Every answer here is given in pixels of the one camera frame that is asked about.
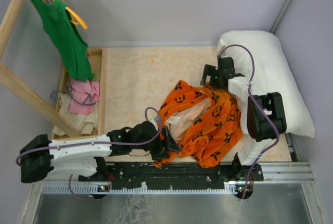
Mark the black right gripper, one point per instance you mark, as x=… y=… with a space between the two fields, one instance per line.
x=209 y=70

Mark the grey clothes hanger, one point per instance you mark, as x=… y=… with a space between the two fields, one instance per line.
x=87 y=101

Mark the pink cloth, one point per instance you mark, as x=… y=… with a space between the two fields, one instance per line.
x=81 y=89

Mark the white pillow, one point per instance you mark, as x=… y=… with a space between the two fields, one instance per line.
x=272 y=74

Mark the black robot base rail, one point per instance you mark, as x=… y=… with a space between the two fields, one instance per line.
x=176 y=176

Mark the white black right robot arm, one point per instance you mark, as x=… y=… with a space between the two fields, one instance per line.
x=263 y=117

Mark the cream cloth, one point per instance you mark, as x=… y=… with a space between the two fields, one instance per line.
x=86 y=124

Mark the orange patterned pillowcase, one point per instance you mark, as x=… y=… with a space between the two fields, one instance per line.
x=204 y=122

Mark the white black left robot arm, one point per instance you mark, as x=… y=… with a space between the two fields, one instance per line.
x=86 y=158

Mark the wooden clothes rack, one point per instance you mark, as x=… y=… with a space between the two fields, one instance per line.
x=30 y=69

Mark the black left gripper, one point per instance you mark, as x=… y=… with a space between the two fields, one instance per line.
x=169 y=142

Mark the wooden tray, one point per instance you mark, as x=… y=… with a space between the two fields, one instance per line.
x=97 y=58

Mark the green tank top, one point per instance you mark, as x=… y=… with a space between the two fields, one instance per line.
x=64 y=35

